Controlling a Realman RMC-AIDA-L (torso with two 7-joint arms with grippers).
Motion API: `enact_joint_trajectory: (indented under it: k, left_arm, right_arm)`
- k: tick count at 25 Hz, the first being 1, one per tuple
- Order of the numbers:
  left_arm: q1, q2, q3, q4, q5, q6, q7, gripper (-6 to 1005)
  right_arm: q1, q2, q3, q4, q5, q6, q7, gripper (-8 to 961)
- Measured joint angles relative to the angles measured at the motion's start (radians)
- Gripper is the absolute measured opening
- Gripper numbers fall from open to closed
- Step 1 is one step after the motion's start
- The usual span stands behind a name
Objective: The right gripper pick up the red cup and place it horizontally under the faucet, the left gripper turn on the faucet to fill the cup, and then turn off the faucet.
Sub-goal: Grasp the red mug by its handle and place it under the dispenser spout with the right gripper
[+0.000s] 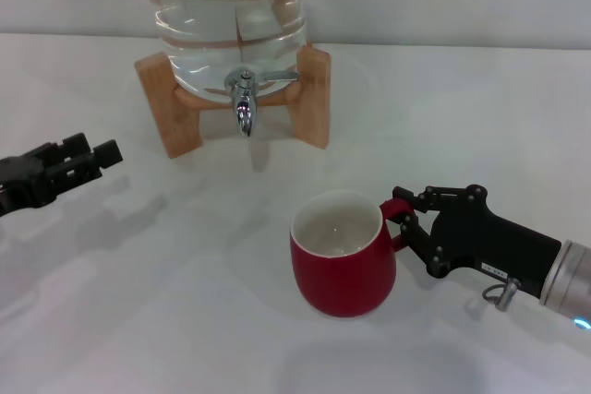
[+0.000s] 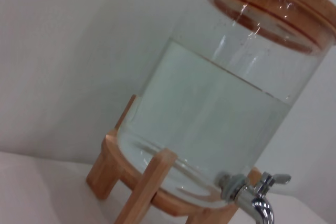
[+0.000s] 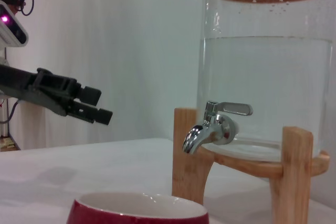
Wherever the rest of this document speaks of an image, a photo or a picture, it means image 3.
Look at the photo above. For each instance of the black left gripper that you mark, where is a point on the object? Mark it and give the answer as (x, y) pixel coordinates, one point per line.
(18, 85)

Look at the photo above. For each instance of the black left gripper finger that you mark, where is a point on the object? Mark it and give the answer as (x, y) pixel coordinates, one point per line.
(99, 116)

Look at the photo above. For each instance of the chrome faucet with lever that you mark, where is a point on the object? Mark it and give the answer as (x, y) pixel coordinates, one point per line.
(207, 132)

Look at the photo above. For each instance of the red cup white inside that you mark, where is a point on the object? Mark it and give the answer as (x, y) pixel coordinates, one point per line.
(136, 218)

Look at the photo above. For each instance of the wooden dispenser stand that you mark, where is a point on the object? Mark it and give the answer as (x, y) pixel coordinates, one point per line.
(186, 171)

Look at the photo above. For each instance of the glass water dispenser jar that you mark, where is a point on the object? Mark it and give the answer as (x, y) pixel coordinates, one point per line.
(262, 77)

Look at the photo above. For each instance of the metal frame rack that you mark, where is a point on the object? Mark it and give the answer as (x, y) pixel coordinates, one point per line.
(5, 129)

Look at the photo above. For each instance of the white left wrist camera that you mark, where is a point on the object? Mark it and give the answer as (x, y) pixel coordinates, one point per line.
(13, 30)

